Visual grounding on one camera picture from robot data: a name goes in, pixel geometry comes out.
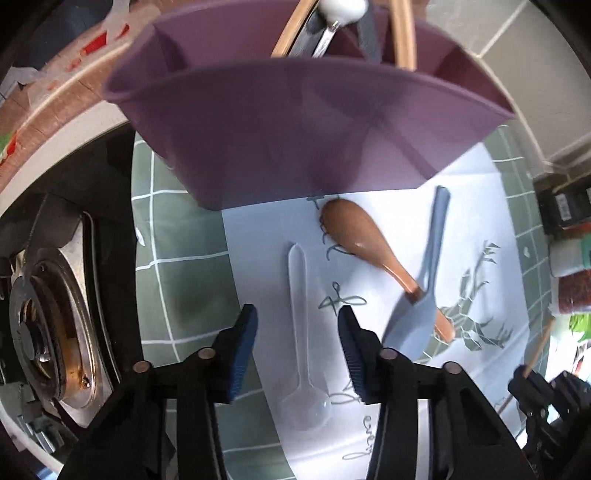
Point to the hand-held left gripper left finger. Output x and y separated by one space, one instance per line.
242 355

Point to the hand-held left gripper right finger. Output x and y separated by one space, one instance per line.
353 355

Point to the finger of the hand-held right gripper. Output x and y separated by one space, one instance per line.
531 392
570 390

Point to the wooden chopstick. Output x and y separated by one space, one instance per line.
291 34
404 32
540 344

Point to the clear plastic spoon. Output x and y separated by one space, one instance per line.
299 300

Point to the purple plastic utensil holder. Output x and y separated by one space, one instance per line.
277 129

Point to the white ball-end metal utensil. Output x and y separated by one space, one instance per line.
344 9

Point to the blue plastic spoon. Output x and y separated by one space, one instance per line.
411 327

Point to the green plastic packet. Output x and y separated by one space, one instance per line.
581 325

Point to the green and white tablecloth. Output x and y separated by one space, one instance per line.
184 286

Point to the jar with yellow lid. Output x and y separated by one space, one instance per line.
572 295

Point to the brown wooden spoon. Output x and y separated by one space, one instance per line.
360 230

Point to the salt shaker teal cap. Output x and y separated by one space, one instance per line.
570 258

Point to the dark soy sauce bottle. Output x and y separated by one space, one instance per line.
563 207

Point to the gas stove burner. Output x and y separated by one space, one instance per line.
46 332

